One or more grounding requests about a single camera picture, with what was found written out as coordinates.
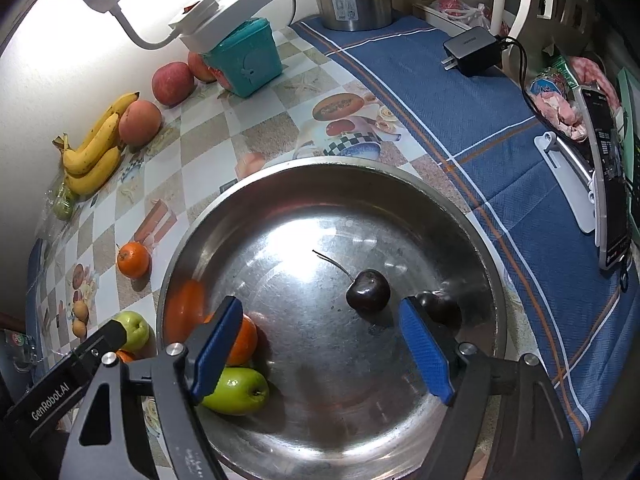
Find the steel bowl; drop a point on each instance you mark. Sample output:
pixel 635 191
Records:
pixel 346 400

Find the pink plastic bag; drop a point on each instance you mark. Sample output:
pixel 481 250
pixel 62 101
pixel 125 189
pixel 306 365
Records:
pixel 552 92

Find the red apple left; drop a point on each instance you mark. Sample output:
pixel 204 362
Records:
pixel 140 123

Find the green mango-shaped fruit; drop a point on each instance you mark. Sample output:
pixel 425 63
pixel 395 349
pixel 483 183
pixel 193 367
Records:
pixel 137 330

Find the dark cherry with stem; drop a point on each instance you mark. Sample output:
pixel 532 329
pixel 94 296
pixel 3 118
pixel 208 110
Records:
pixel 369 291

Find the clear bag of green fruit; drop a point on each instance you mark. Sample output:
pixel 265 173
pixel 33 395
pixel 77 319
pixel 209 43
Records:
pixel 59 205

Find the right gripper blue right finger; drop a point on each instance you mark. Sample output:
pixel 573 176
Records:
pixel 432 348

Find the large orange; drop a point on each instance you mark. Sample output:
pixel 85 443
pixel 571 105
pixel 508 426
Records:
pixel 245 343

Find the red apple right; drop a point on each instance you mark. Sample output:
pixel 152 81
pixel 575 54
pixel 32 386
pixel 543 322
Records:
pixel 199 69

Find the red apple middle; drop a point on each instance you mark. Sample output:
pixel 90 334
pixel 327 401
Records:
pixel 172 83

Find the white chair frame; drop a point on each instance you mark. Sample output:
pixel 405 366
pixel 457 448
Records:
pixel 538 24

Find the black power adapter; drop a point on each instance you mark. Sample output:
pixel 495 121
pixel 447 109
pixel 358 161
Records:
pixel 473 51

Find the glass mug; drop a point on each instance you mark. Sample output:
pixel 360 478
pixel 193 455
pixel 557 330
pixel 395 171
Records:
pixel 20 349

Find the yellow banana bunch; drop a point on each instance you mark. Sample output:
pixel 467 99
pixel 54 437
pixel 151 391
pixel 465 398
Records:
pixel 89 166

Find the smartphone on stand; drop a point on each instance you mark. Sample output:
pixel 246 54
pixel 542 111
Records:
pixel 608 182

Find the green apple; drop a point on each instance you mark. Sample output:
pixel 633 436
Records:
pixel 240 391

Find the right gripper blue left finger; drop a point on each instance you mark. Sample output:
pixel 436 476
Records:
pixel 210 346

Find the teal plastic box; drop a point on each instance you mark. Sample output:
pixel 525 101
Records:
pixel 247 59

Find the red apple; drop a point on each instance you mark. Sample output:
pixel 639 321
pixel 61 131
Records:
pixel 172 83
pixel 199 69
pixel 140 123

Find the small orange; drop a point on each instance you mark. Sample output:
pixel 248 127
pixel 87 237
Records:
pixel 133 260

